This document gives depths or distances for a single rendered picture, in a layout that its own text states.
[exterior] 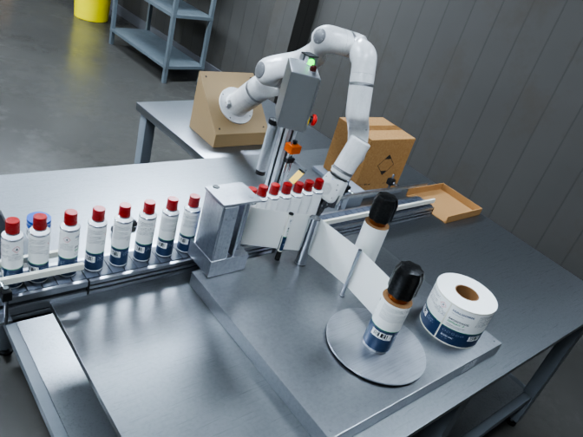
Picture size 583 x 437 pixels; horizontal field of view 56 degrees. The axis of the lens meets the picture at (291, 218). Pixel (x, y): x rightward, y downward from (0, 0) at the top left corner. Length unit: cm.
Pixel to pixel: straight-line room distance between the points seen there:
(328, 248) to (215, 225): 41
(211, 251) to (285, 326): 32
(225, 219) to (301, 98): 47
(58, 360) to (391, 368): 130
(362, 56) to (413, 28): 257
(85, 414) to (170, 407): 79
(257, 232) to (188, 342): 45
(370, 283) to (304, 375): 38
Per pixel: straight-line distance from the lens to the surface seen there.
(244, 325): 158
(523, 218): 424
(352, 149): 203
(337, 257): 179
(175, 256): 177
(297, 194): 194
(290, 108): 179
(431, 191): 295
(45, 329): 244
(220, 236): 162
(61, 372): 228
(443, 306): 177
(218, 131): 264
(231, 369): 152
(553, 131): 409
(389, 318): 156
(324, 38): 213
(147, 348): 153
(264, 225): 179
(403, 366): 165
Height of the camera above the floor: 193
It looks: 29 degrees down
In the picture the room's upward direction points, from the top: 17 degrees clockwise
